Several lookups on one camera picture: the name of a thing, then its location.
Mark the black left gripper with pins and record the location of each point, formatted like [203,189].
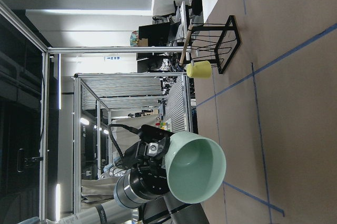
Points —
[147,159]

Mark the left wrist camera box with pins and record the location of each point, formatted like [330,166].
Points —
[150,133]

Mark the pale green cup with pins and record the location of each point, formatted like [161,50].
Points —
[195,167]

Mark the black wire cup rack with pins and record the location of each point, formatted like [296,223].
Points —
[215,43]

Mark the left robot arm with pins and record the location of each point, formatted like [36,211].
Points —
[142,194]

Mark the yellow cup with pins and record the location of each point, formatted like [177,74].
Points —
[201,69]

